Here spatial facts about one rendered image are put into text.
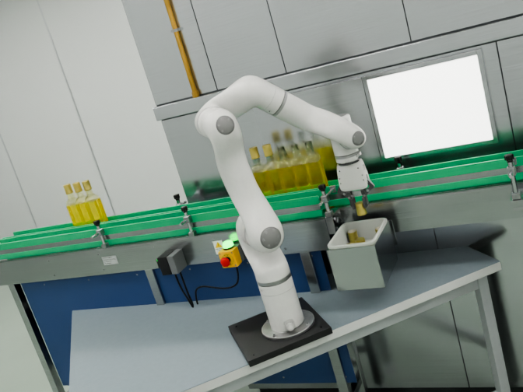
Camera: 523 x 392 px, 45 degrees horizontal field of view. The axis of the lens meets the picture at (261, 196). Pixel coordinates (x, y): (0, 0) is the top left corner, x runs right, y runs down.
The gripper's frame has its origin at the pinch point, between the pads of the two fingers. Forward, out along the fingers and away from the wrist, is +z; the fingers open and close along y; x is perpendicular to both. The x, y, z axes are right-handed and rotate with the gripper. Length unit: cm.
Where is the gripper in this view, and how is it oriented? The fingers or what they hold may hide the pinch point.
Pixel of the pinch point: (359, 202)
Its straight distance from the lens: 226.1
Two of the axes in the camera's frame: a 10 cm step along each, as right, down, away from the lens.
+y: -8.9, 1.4, 4.4
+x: -3.7, 3.5, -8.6
